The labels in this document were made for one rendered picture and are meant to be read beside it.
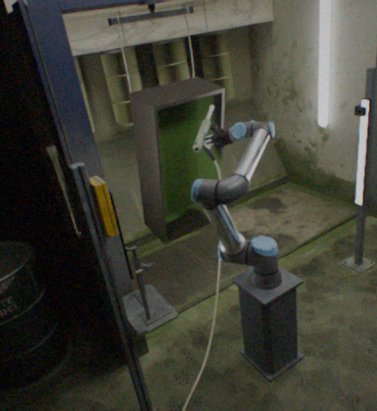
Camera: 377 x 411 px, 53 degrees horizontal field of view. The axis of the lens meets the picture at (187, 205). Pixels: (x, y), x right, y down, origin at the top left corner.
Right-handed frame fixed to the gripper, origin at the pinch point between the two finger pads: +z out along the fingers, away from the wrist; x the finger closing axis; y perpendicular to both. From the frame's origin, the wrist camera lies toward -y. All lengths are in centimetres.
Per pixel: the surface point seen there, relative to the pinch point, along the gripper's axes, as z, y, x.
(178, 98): 14.0, -21.0, 29.1
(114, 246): 53, 12, -68
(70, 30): 104, -83, 96
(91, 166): 39, -37, -52
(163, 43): 66, -25, 158
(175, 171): 62, 47, 45
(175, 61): 63, -6, 156
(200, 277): 65, 125, -13
